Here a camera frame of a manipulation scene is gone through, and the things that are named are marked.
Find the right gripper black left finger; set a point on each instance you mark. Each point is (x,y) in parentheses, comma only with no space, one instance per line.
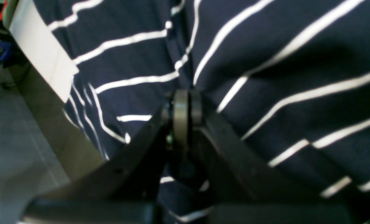
(124,189)

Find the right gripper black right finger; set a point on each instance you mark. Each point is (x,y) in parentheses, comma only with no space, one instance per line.
(245,190)

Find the navy white striped t-shirt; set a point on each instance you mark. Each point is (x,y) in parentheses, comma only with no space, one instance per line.
(292,77)

